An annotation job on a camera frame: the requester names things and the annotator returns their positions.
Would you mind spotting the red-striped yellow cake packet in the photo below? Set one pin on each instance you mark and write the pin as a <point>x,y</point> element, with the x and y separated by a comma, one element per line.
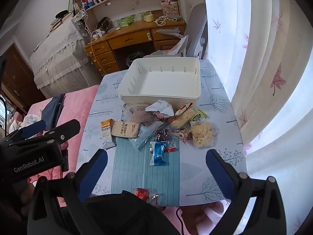
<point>183,117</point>

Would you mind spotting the beige wafer packet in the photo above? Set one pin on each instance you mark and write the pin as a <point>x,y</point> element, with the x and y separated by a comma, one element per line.
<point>124,129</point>

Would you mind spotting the grey office chair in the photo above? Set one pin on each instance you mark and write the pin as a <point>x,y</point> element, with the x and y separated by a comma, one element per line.
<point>195,29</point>

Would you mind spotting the white plastic bin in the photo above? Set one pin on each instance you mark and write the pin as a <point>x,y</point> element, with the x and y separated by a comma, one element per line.
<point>159,78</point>

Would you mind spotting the round red candy packet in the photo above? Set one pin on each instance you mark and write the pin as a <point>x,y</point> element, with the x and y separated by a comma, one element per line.
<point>143,193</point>

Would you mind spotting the dark floral pouch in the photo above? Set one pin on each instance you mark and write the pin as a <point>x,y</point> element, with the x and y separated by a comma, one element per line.
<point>104,24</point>

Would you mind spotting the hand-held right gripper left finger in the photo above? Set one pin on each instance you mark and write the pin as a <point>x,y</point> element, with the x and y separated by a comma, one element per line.
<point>95,173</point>

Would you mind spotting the blue candy packet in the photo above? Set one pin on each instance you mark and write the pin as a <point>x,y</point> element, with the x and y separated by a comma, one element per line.
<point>159,154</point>

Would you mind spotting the white snack packet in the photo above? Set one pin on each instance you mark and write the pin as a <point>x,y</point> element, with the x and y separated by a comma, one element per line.
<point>161,107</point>

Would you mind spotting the tree print tablecloth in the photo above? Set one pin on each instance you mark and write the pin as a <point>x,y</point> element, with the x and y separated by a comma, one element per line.
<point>137,166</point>

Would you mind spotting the white leaf print curtain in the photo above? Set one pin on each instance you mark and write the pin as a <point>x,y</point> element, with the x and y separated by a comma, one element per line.
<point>264,53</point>

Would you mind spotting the green leaf print packet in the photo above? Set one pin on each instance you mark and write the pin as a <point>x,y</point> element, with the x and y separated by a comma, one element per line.
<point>127,19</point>

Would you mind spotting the silver grey snack wrapper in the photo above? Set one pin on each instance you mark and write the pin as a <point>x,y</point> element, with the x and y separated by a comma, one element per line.
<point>108,145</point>

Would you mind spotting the dark red snack packet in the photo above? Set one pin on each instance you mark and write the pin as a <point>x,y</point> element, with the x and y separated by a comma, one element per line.
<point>161,135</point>

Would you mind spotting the wooden bookshelf hutch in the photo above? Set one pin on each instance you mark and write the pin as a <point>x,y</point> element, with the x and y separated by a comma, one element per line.
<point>122,8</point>

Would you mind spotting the clear light blue packet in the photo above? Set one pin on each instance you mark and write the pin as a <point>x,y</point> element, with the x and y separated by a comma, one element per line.
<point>144,137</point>

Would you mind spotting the white power strip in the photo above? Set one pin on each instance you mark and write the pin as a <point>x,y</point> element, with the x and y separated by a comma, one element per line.
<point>97,33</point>

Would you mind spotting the clear nut bar packet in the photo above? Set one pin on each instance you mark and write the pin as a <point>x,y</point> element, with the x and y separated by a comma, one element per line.
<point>183,133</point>

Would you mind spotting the clear bread packet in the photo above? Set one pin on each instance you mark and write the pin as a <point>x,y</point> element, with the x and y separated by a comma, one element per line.
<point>137,112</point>

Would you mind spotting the clear rice crisp packet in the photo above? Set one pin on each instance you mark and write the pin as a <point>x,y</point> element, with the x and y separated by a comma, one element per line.
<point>201,133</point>

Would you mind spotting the orange white oat packet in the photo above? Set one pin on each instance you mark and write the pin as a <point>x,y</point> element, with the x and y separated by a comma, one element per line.
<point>107,127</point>

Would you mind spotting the black hat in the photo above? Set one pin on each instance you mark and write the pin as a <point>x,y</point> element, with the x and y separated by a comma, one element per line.
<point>64,13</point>

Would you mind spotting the yellow mug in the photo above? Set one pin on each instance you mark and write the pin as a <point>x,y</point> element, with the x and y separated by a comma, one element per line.
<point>148,17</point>

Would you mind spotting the patterned storage box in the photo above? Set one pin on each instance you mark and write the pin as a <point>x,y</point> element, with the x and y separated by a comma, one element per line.
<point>170,11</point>

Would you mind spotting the person's left hand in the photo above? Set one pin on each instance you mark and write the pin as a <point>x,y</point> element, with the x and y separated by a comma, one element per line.
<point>24,195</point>

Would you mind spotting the white plastic bag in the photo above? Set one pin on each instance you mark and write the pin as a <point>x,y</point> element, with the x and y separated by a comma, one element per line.
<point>179,46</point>

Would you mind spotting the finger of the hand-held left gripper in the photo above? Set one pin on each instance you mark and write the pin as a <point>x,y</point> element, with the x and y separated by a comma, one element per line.
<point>64,133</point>
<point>34,128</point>

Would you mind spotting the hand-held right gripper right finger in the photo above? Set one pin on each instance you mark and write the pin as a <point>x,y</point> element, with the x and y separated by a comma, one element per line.
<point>220,173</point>

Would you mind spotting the lace covered piano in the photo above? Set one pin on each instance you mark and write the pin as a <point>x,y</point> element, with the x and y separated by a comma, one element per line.
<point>61,61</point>

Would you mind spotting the brown wooden door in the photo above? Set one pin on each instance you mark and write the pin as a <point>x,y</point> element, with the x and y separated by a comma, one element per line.
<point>17,78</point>

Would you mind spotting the dark blue jeans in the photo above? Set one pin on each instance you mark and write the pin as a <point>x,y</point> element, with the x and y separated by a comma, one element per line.
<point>51,110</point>

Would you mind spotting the wooden desk with drawers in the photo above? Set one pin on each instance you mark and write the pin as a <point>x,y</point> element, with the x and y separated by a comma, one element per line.
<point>137,38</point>

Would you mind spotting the white floral cloth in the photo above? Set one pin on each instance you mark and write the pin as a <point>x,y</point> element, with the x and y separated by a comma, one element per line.
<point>27,120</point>

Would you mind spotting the green label snack packet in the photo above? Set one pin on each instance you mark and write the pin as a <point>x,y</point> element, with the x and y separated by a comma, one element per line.
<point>200,116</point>

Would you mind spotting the black trash bin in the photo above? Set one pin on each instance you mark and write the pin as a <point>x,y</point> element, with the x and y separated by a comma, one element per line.
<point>133,58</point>

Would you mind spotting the person's black clothing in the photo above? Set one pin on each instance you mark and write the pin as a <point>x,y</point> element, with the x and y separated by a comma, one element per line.
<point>127,215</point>

